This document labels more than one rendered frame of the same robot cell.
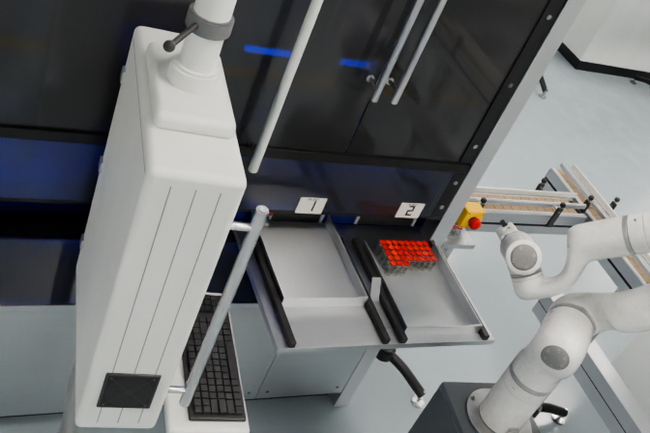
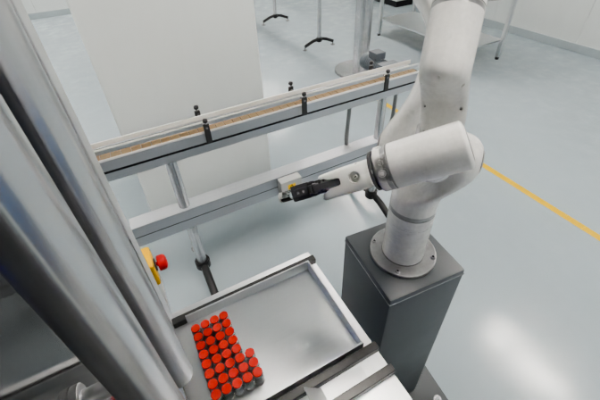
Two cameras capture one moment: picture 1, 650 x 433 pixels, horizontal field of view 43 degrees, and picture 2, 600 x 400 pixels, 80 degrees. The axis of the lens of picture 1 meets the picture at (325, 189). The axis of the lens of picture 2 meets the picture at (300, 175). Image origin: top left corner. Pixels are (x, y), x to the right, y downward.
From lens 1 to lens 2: 1.95 m
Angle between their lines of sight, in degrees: 64
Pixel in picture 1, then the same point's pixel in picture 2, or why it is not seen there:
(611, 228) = (474, 17)
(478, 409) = (406, 266)
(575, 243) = (468, 71)
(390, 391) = not seen: hidden behind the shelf
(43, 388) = not seen: outside the picture
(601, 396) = (232, 204)
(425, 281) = (252, 327)
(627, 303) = not seen: hidden behind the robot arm
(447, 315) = (298, 298)
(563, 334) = (475, 143)
